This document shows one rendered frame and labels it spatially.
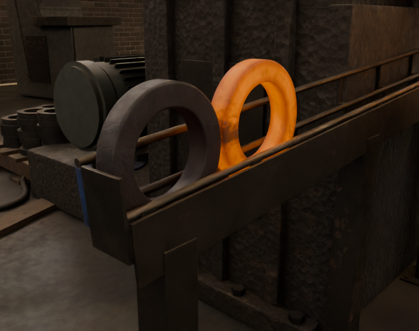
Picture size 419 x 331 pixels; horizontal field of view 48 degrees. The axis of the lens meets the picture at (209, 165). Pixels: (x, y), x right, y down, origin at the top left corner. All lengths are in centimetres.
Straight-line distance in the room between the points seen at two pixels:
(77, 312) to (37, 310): 12
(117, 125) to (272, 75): 28
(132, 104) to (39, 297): 117
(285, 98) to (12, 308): 113
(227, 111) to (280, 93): 13
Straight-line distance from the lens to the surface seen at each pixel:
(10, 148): 292
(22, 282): 175
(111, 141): 54
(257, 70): 70
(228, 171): 65
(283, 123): 78
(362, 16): 116
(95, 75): 197
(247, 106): 80
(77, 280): 170
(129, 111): 54
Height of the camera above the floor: 84
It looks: 17 degrees down
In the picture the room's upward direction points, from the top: straight up
